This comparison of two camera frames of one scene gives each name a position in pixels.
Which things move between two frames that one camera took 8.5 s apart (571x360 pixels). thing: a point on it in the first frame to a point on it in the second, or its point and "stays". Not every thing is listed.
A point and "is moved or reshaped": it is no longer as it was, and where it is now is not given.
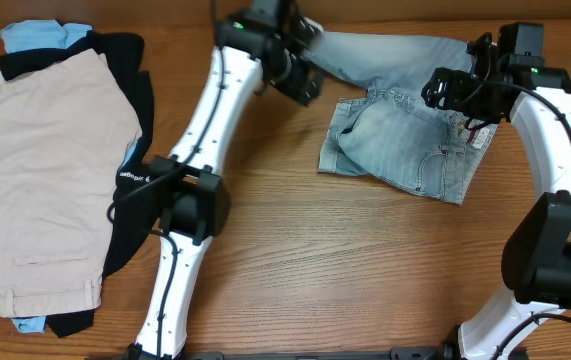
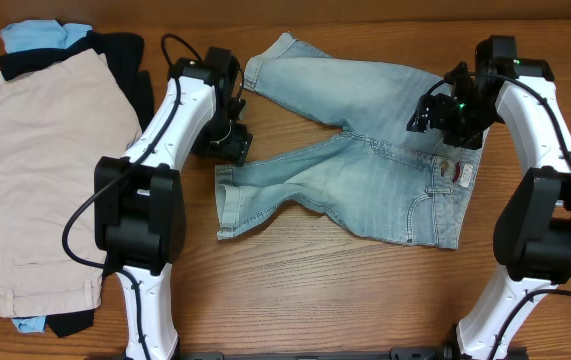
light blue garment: [35, 36] stays
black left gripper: [303, 80] to [230, 145]
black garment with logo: [134, 205] stays
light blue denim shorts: [394, 133] is moved or reshaped
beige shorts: [54, 139] stays
